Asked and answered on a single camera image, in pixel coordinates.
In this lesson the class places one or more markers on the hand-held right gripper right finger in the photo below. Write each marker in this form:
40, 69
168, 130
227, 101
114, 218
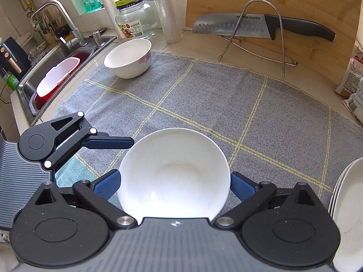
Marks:
241, 185

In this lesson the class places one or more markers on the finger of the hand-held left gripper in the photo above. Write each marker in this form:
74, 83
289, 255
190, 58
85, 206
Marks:
113, 143

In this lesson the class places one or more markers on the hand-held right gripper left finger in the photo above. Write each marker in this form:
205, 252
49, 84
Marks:
109, 182

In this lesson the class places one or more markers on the plain white bowl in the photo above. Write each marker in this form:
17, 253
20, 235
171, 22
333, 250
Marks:
173, 170

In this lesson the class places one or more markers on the white bowl pink floral print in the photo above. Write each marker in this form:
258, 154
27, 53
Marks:
127, 62

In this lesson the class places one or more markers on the grey checked dish towel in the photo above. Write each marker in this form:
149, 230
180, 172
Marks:
227, 113

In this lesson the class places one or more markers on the white colander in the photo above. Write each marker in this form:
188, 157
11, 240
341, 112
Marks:
56, 76

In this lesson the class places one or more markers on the stainless steel sink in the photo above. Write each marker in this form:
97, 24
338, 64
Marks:
31, 79

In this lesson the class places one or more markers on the metal sink knob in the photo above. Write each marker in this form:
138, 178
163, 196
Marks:
97, 36

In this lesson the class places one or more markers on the glass jar yellow lid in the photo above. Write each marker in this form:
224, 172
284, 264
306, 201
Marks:
136, 22

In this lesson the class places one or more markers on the black air fryer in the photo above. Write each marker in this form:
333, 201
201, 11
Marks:
14, 56

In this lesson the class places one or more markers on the metal faucet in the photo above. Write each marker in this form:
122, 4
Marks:
68, 17

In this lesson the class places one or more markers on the stack of clear plastic cups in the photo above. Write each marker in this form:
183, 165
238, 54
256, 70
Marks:
166, 11

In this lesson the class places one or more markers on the red and white bag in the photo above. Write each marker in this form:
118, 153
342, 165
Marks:
351, 73

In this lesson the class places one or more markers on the bamboo cutting board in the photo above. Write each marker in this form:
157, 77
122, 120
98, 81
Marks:
312, 0

